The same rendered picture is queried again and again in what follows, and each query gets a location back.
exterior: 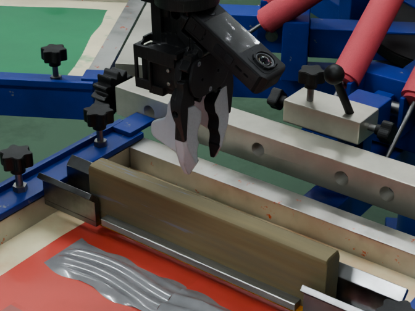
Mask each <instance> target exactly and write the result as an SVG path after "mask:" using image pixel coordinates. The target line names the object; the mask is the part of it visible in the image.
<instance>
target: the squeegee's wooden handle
mask: <svg viewBox="0 0 415 311"><path fill-rule="evenodd" d="M88 172H89V181H90V194H92V195H93V196H95V197H97V198H98V201H99V216H100V217H101V218H103V217H105V216H106V215H110V216H112V217H114V218H117V219H119V220H121V221H123V222H126V223H128V224H130V225H133V226H135V227H137V228H140V229H142V230H144V231H147V232H148V233H151V234H153V235H156V236H158V237H160V238H162V239H165V240H167V241H170V242H172V243H174V244H176V245H178V246H181V247H183V248H185V249H188V250H190V251H192V252H195V253H197V254H199V255H202V256H203V257H206V258H208V259H211V260H213V261H215V262H217V263H220V264H222V265H225V266H226V267H229V268H231V269H233V270H236V271H238V272H240V273H242V274H245V275H247V276H250V277H252V278H254V279H256V280H259V281H261V282H263V283H265V284H268V285H270V286H273V287H275V288H277V289H279V290H281V291H284V292H286V293H289V294H291V295H293V296H295V297H298V298H300V299H301V300H300V305H301V306H303V297H304V293H302V292H301V291H300V289H301V287H302V285H305V286H308V287H310V288H313V289H315V290H317V291H319V292H322V293H324V294H326V295H328V296H331V297H334V298H336V295H337V282H338V268H339V260H340V254H339V251H338V250H336V249H333V248H331V247H329V246H326V245H323V244H321V243H318V242H315V241H313V240H311V239H308V238H305V237H303V236H300V235H298V234H295V233H292V232H291V231H288V230H285V229H283V228H280V227H277V226H275V225H272V224H270V223H267V222H265V221H262V220H260V219H257V218H254V217H252V216H250V215H247V214H244V213H242V212H239V211H237V210H234V209H231V208H230V207H227V206H224V205H222V204H219V203H217V202H214V201H211V200H209V199H206V198H204V197H201V196H199V195H197V194H193V193H191V192H189V191H186V190H184V189H181V188H178V187H176V186H173V185H170V184H168V183H166V182H163V181H161V180H158V179H156V178H153V177H151V176H148V175H145V174H143V173H140V172H138V171H136V170H132V169H130V168H128V167H125V166H123V165H120V164H117V163H115V162H112V161H110V160H107V159H105V158H100V159H98V160H96V161H95V162H93V163H91V165H90V167H89V170H88Z"/></svg>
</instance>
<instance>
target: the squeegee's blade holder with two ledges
mask: <svg viewBox="0 0 415 311"><path fill-rule="evenodd" d="M101 224H102V226H105V227H107V228H109V229H112V230H114V231H116V232H118V233H120V234H123V235H125V236H127V237H129V238H132V239H134V240H136V241H138V242H141V243H143V244H145V245H147V246H149V247H152V248H154V249H156V250H159V251H161V252H163V253H165V254H167V255H170V256H172V257H174V258H176V259H179V260H181V261H183V262H185V263H188V264H190V265H192V266H194V267H196V268H199V269H201V270H203V271H206V272H208V273H210V274H212V275H214V276H217V277H219V278H221V279H223V280H225V281H228V282H230V283H232V284H235V285H237V286H239V287H241V288H243V289H246V290H248V291H250V292H253V293H255V294H257V295H259V296H261V297H264V298H266V299H268V300H270V301H272V302H275V303H277V304H279V305H282V306H284V307H286V308H288V309H290V310H293V311H295V310H296V309H297V308H298V307H299V306H300V300H301V299H300V298H298V297H295V296H293V295H291V294H289V293H286V292H284V291H281V290H279V289H277V288H275V287H273V286H270V285H268V284H265V283H263V282H261V281H259V280H256V279H254V278H252V277H250V276H247V275H245V274H242V273H240V272H238V271H236V270H233V269H231V268H229V267H226V266H225V265H222V264H220V263H217V262H215V261H213V260H211V259H208V258H206V257H203V256H202V255H199V254H197V253H195V252H192V251H190V250H188V249H185V248H183V247H181V246H178V245H176V244H174V243H172V242H170V241H167V240H165V239H162V238H160V237H158V236H156V235H153V234H151V233H148V232H147V231H144V230H142V229H140V228H137V227H135V226H133V225H130V224H128V223H126V222H123V221H121V220H119V219H117V218H114V217H112V216H110V215H106V216H105V217H103V218H102V219H101Z"/></svg>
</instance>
